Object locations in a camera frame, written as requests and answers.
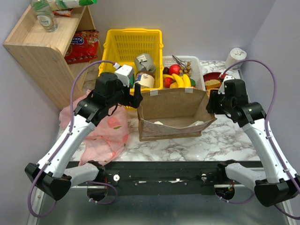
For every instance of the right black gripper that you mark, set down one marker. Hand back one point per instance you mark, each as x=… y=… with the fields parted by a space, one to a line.
x=213 y=103

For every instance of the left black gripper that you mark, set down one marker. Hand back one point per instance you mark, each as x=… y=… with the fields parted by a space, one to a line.
x=131 y=99

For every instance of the brown paper grocery bag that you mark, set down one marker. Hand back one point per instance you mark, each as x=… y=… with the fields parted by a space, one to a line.
x=173 y=113

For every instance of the green white chips bag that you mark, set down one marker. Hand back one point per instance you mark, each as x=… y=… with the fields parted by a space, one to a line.
x=69 y=4

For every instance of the clear glass bottle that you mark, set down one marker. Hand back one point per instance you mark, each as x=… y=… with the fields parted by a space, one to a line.
x=44 y=14

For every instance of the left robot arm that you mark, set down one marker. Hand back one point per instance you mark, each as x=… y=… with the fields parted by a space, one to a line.
x=51 y=174

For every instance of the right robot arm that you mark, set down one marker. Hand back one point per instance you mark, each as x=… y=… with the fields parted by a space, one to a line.
x=279 y=181

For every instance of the bread slice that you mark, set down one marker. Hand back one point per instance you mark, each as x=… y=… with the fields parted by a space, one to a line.
x=212 y=84

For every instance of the green wrapped package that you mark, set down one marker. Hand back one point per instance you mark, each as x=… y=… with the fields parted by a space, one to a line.
x=132 y=79

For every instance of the red round plate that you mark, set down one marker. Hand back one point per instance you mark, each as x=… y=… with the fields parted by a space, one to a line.
x=214 y=75

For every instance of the white plastic fruit basket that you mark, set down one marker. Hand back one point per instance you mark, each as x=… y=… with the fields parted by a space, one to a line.
x=196 y=75

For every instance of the red strawberry fruit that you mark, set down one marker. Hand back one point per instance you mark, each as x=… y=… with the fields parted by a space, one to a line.
x=167 y=81

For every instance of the banana bunch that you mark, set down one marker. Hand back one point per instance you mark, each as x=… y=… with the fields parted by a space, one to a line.
x=180 y=81

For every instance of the grey wrapped package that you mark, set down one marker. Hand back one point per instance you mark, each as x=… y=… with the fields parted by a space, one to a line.
x=145 y=62

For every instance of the brown longan bunch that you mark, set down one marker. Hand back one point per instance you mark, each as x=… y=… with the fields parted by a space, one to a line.
x=183 y=65

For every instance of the red apple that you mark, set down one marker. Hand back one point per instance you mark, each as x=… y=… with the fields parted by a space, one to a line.
x=174 y=69

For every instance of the pink peach plastic bag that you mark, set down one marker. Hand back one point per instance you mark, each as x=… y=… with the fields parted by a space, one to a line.
x=108 y=139

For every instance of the toilet paper roll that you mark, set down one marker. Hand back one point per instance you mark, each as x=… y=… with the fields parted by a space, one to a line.
x=234 y=56

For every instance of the red snack bag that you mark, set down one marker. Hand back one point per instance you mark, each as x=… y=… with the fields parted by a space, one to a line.
x=83 y=47

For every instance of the wooden shelf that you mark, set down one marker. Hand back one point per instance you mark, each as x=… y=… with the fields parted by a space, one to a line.
x=42 y=54

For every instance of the orange snack packet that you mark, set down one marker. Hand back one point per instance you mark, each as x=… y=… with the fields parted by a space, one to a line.
x=65 y=12

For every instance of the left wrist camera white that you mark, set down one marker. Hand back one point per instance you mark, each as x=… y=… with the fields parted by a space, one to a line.
x=124 y=72

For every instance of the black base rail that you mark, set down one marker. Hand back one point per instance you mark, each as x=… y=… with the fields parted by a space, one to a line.
x=165 y=178

